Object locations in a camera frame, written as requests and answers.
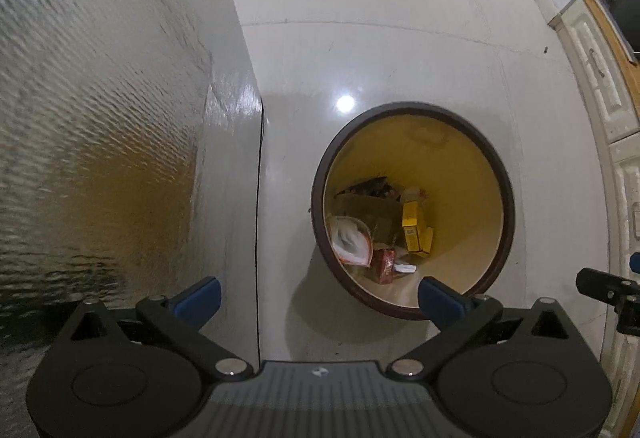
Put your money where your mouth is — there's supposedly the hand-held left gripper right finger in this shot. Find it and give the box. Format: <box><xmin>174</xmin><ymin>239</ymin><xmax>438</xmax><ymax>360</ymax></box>
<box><xmin>386</xmin><ymin>276</ymin><xmax>583</xmax><ymax>379</ymax></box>

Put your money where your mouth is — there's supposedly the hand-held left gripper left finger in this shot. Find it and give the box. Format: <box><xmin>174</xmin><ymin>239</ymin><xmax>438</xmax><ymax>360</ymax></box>
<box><xmin>57</xmin><ymin>277</ymin><xmax>253</xmax><ymax>379</ymax></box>

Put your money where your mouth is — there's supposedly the red snack packet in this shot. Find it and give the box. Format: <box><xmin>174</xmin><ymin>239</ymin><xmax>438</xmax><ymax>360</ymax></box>
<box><xmin>372</xmin><ymin>248</ymin><xmax>398</xmax><ymax>285</ymax></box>

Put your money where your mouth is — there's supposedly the yellow cardboard box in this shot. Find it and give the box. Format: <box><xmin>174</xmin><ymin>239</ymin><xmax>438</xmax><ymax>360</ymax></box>
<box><xmin>401</xmin><ymin>201</ymin><xmax>435</xmax><ymax>253</ymax></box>

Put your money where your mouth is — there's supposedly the brown paper bag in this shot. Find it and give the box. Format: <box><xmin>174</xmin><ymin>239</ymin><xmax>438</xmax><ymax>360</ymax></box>
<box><xmin>334</xmin><ymin>193</ymin><xmax>405</xmax><ymax>249</ymax></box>

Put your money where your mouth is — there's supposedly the white orange plastic bag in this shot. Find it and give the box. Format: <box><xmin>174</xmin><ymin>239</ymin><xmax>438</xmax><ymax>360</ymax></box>
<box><xmin>327</xmin><ymin>215</ymin><xmax>375</xmax><ymax>267</ymax></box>

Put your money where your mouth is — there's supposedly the dark wrapper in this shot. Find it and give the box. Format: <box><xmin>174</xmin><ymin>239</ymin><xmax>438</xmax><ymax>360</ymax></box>
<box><xmin>340</xmin><ymin>175</ymin><xmax>393</xmax><ymax>199</ymax></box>

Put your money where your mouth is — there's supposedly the yellow trash bin brown rim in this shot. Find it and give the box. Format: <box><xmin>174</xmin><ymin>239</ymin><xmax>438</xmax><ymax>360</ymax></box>
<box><xmin>310</xmin><ymin>102</ymin><xmax>516</xmax><ymax>321</ymax></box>

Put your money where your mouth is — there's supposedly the white low cabinet wooden top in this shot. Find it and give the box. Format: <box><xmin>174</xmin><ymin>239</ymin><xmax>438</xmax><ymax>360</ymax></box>
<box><xmin>547</xmin><ymin>0</ymin><xmax>640</xmax><ymax>438</ymax></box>

